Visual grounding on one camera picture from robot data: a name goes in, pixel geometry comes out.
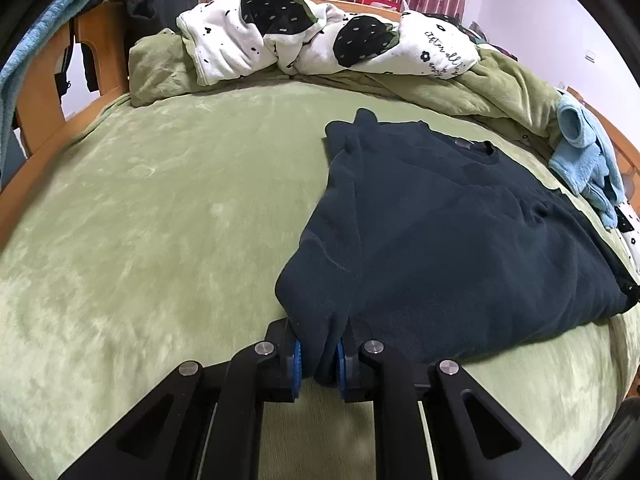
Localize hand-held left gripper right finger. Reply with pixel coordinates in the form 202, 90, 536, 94
334, 322, 576, 480

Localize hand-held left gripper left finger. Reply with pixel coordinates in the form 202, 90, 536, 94
57, 317, 303, 480

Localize dark navy sweatshirt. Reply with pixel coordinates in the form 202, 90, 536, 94
274, 107, 638, 391

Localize green plush bed sheet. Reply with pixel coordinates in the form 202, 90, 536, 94
0, 80, 640, 480

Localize light blue fleece garment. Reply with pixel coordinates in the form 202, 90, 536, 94
548, 91, 626, 231

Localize white flower print cloth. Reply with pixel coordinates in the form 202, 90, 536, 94
615, 200, 640, 261

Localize crumpled green plush blanket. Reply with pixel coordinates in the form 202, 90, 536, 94
127, 30, 563, 148

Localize white black-patterned blanket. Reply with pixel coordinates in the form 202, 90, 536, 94
176, 0, 482, 86

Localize black jacket with striped cuff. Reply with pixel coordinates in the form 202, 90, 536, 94
92, 0, 198, 46

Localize light blue towel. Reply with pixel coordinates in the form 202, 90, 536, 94
0, 0, 98, 126

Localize wooden bed frame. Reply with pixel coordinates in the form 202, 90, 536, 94
0, 0, 640, 251

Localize black hanging strap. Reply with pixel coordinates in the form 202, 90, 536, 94
52, 42, 71, 98

